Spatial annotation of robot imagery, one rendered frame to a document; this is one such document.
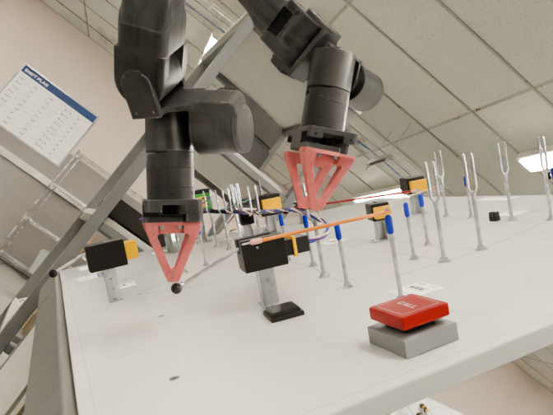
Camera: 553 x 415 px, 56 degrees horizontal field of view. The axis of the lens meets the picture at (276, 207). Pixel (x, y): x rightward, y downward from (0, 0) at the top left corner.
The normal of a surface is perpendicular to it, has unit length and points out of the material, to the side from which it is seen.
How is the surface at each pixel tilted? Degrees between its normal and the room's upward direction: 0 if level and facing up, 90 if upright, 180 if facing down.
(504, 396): 90
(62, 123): 90
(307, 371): 48
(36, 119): 90
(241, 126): 62
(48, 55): 90
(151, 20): 127
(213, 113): 140
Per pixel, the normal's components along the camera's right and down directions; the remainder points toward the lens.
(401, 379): -0.18, -0.98
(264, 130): 0.42, 0.03
